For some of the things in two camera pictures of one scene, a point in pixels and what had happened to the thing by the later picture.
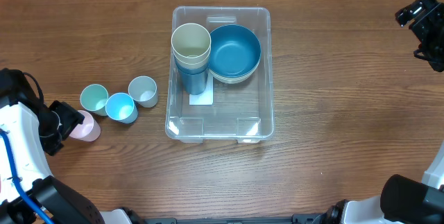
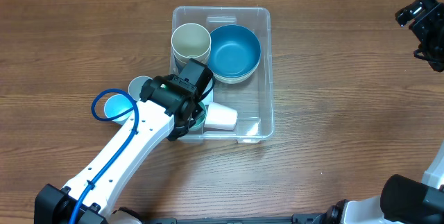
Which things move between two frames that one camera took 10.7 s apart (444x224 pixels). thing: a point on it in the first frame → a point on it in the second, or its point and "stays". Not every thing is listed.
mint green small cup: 94,98 → 200,120
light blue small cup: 120,106 stays
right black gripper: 429,10 stays
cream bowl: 232,80 stays
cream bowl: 236,80 stays
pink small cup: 89,131 → 220,117
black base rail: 304,218 stays
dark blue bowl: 234,51 stays
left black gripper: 72,119 → 176,134
